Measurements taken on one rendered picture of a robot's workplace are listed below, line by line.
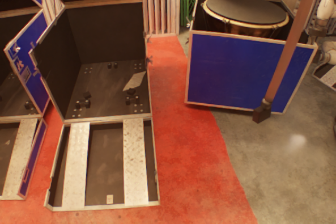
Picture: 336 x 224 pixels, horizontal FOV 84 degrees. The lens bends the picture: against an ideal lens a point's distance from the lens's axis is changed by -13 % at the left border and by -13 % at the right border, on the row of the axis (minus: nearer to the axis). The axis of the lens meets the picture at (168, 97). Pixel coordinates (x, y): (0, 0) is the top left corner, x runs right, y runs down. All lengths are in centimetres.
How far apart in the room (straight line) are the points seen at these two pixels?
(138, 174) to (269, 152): 124
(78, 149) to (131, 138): 49
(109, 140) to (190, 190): 89
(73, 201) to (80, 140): 54
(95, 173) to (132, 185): 36
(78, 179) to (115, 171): 31
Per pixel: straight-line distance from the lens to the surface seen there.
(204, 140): 209
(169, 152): 198
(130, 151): 189
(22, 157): 226
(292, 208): 202
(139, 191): 179
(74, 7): 257
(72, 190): 193
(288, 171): 217
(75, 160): 199
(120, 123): 210
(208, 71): 189
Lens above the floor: 169
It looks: 44 degrees down
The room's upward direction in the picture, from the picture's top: straight up
